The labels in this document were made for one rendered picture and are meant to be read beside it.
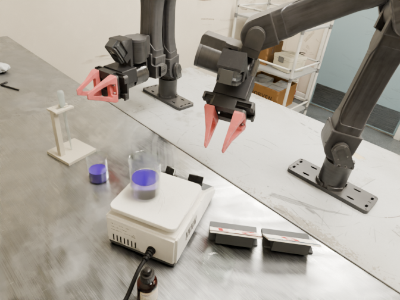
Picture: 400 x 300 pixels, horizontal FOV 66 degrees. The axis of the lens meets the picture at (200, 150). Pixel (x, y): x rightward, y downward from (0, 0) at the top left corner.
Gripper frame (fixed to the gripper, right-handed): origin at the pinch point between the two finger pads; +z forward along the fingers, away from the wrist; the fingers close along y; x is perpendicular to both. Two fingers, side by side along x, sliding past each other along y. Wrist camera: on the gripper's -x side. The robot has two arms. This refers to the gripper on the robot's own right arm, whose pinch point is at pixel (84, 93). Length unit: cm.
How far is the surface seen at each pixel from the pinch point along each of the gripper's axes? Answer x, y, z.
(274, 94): 72, -15, -200
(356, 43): 38, 25, -289
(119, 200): 4.4, 28.0, 17.7
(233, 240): 11.5, 45.1, 7.8
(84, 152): 12.7, 3.0, 4.8
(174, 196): 4.5, 34.4, 11.3
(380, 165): 14, 65, -41
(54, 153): 12.6, -1.7, 9.5
